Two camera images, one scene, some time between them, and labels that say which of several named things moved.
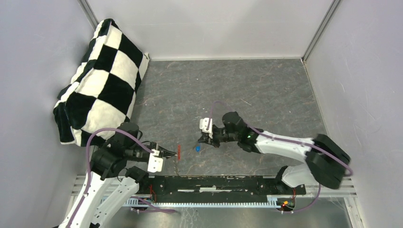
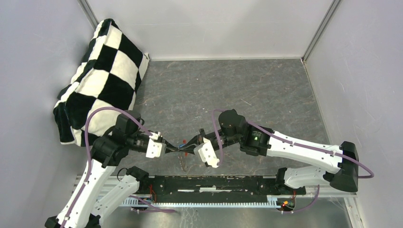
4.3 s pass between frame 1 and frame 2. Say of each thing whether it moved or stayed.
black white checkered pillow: stayed
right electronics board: stayed
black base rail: stayed
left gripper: moved
